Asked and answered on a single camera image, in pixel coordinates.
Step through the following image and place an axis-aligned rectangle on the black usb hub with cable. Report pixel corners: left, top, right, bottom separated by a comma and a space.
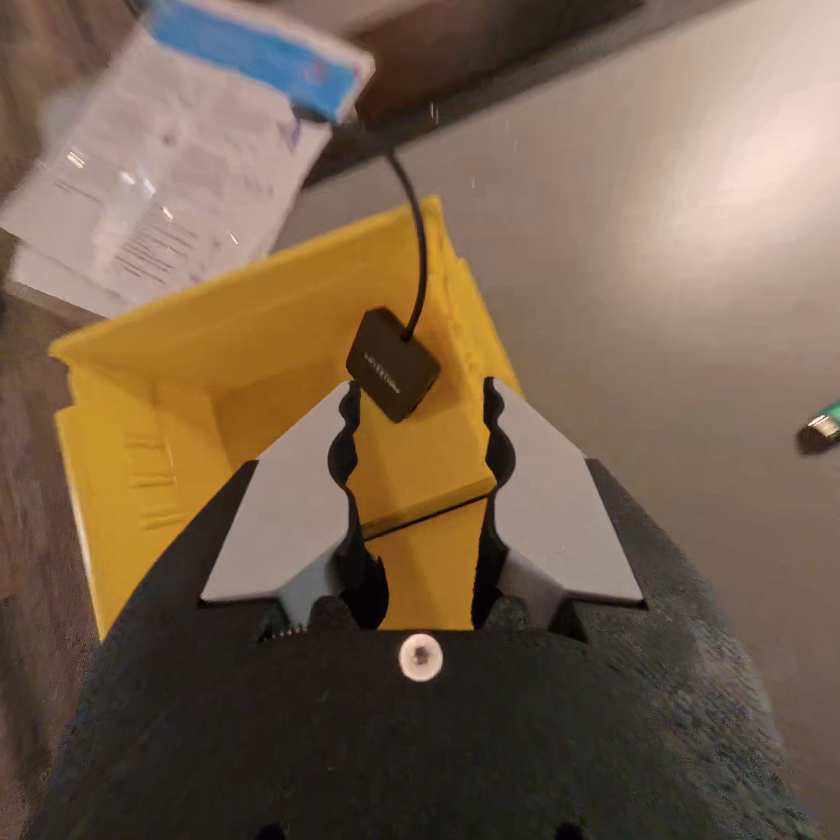
292, 105, 442, 425

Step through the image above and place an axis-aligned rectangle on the clear plastic bag with papers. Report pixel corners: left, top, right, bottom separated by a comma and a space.
0, 0, 376, 309

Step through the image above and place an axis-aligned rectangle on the short green-plug hdmi cable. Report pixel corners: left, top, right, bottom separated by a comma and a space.
796, 399, 840, 455

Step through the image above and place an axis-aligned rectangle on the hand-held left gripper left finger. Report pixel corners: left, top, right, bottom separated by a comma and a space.
200, 381, 363, 626

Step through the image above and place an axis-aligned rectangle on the yellow plastic bin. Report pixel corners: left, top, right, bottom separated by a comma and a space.
49, 193, 526, 643

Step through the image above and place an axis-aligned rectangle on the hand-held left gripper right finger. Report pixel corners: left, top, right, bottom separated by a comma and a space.
474, 377, 645, 629

